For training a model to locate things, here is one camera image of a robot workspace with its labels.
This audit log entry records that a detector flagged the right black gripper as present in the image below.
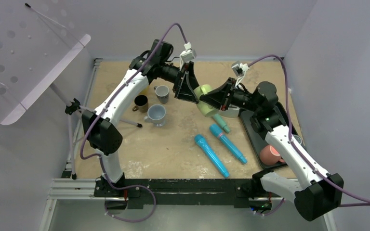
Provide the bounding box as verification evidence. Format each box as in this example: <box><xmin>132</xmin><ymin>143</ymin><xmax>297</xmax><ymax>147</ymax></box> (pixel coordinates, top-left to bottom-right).
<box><xmin>200</xmin><ymin>77</ymin><xmax>261</xmax><ymax>114</ymax></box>

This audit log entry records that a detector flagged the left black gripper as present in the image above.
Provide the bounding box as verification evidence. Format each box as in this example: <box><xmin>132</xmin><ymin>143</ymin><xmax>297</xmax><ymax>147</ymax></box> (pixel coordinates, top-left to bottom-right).
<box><xmin>160</xmin><ymin>61</ymin><xmax>202</xmax><ymax>103</ymax></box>

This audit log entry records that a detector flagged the green cup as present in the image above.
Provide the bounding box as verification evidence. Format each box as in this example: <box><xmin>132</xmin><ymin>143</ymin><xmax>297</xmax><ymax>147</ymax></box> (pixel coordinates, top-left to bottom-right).
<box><xmin>194</xmin><ymin>84</ymin><xmax>219</xmax><ymax>117</ymax></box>

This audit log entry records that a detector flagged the dark blue-grey mug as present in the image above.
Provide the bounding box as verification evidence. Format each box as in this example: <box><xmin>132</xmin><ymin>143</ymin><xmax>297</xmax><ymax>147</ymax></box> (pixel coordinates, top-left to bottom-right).
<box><xmin>154</xmin><ymin>85</ymin><xmax>170</xmax><ymax>104</ymax></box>

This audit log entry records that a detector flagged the light grey mug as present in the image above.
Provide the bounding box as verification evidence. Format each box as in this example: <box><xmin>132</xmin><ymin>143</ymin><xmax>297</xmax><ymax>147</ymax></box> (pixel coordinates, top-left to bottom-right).
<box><xmin>144</xmin><ymin>104</ymin><xmax>166</xmax><ymax>127</ymax></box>

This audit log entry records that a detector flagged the brown mug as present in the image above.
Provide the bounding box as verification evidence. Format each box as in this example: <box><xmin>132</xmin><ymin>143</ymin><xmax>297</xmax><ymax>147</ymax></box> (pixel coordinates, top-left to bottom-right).
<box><xmin>132</xmin><ymin>95</ymin><xmax>148</xmax><ymax>113</ymax></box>

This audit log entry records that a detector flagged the yellow cup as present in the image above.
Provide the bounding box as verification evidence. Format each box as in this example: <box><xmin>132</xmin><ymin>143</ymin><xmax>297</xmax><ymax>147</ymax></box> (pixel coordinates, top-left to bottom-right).
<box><xmin>139</xmin><ymin>86</ymin><xmax>149</xmax><ymax>96</ymax></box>

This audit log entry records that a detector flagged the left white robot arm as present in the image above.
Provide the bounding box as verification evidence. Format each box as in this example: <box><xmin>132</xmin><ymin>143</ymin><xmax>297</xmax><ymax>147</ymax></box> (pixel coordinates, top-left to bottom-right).
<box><xmin>81</xmin><ymin>39</ymin><xmax>199</xmax><ymax>197</ymax></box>

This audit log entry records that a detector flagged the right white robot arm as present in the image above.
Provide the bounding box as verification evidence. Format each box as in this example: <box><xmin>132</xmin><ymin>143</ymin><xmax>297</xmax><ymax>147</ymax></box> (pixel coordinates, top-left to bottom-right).
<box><xmin>198</xmin><ymin>78</ymin><xmax>344</xmax><ymax>221</ymax></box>

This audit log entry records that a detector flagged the pink mug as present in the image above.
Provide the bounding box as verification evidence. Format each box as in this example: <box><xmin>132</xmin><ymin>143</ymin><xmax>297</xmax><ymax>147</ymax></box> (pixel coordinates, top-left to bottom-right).
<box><xmin>259</xmin><ymin>145</ymin><xmax>285</xmax><ymax>166</ymax></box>

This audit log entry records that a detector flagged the green toy microphone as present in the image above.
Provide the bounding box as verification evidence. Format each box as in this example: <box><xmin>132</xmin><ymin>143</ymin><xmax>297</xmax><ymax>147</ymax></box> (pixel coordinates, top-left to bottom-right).
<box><xmin>212</xmin><ymin>114</ymin><xmax>231</xmax><ymax>133</ymax></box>

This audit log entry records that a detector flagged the blue microphone pink band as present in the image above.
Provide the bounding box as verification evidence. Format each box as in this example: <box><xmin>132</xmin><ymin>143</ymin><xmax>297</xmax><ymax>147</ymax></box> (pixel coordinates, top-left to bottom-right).
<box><xmin>209</xmin><ymin>124</ymin><xmax>247</xmax><ymax>164</ymax></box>

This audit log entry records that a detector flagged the blue toy microphone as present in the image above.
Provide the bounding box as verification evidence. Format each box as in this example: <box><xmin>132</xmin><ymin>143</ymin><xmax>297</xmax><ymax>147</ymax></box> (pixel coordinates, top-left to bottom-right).
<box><xmin>194</xmin><ymin>134</ymin><xmax>230</xmax><ymax>178</ymax></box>

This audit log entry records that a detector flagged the black tray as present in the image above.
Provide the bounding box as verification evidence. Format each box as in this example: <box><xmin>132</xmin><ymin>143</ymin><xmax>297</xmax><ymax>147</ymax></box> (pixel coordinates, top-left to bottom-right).
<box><xmin>239</xmin><ymin>102</ymin><xmax>306</xmax><ymax>170</ymax></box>

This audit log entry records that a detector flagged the black base bar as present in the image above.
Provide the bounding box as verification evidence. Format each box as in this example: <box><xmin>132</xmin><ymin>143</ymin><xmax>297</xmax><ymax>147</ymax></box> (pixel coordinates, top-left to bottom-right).
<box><xmin>93</xmin><ymin>178</ymin><xmax>279</xmax><ymax>213</ymax></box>

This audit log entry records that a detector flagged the white music stand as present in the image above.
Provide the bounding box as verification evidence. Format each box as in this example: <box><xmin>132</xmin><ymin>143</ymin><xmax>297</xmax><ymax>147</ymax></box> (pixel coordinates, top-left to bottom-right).
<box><xmin>0</xmin><ymin>2</ymin><xmax>143</xmax><ymax>180</ymax></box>

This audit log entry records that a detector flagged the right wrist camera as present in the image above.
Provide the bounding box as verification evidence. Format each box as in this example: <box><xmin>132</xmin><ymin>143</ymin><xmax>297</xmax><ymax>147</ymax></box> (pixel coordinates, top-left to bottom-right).
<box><xmin>231</xmin><ymin>61</ymin><xmax>249</xmax><ymax>86</ymax></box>

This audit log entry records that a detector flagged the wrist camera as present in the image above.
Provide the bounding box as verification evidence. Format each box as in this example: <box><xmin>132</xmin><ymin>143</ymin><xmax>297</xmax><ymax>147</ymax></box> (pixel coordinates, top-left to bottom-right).
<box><xmin>179</xmin><ymin>42</ymin><xmax>197</xmax><ymax>70</ymax></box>
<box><xmin>231</xmin><ymin>61</ymin><xmax>249</xmax><ymax>86</ymax></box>

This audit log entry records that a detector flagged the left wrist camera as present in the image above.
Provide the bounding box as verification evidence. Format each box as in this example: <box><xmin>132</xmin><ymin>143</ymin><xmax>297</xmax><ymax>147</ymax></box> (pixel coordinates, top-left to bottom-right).
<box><xmin>179</xmin><ymin>42</ymin><xmax>197</xmax><ymax>70</ymax></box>

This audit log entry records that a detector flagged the aluminium frame rail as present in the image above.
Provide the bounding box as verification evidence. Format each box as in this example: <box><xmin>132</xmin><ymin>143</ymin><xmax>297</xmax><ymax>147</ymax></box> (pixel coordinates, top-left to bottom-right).
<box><xmin>39</xmin><ymin>179</ymin><xmax>337</xmax><ymax>231</ymax></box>

